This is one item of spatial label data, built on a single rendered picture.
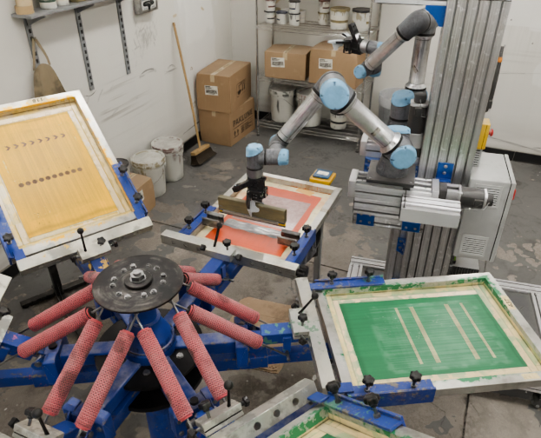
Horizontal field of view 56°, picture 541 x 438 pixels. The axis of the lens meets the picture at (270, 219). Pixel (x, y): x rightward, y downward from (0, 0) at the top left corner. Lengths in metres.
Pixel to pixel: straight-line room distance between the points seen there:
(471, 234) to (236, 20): 4.31
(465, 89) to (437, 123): 0.20
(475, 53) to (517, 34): 3.18
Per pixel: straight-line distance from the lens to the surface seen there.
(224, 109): 5.64
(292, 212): 2.73
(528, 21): 5.64
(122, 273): 1.81
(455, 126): 2.60
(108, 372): 1.65
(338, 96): 2.15
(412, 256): 2.96
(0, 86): 3.86
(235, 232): 2.57
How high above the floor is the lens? 2.39
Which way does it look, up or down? 32 degrees down
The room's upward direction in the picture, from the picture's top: straight up
